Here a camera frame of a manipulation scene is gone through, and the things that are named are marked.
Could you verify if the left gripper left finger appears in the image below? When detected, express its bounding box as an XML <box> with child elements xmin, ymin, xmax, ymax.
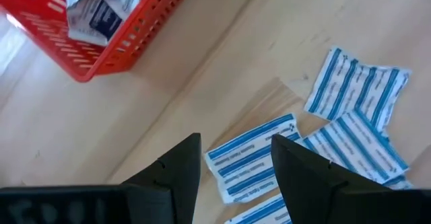
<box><xmin>121</xmin><ymin>133</ymin><xmax>202</xmax><ymax>224</ymax></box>

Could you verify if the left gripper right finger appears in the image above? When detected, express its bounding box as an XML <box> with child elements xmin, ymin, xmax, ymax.
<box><xmin>271</xmin><ymin>135</ymin><xmax>391</xmax><ymax>224</ymax></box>

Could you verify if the red plastic basket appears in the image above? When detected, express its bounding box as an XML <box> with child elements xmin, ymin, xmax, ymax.
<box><xmin>0</xmin><ymin>0</ymin><xmax>197</xmax><ymax>83</ymax></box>

